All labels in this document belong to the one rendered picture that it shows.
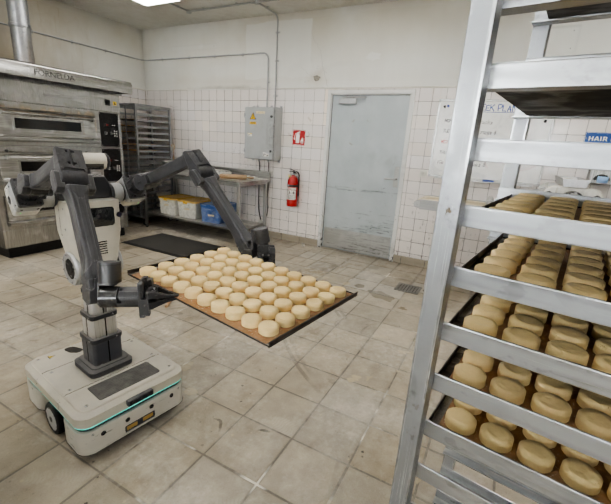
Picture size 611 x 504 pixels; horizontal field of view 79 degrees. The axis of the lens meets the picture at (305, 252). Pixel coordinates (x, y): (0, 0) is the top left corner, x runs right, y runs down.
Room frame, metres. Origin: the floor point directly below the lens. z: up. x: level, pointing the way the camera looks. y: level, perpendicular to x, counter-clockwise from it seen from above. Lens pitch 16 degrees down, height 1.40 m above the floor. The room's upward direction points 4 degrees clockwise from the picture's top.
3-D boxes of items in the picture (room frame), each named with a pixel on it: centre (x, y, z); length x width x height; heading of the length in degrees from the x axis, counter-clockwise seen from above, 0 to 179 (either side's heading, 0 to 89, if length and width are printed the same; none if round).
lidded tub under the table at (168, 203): (5.80, 2.07, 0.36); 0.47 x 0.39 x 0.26; 151
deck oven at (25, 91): (4.61, 3.20, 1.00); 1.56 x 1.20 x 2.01; 153
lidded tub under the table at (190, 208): (5.62, 1.71, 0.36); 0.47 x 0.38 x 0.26; 153
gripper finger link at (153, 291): (0.95, 0.39, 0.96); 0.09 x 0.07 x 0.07; 99
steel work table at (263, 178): (5.55, 1.58, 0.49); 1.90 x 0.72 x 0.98; 63
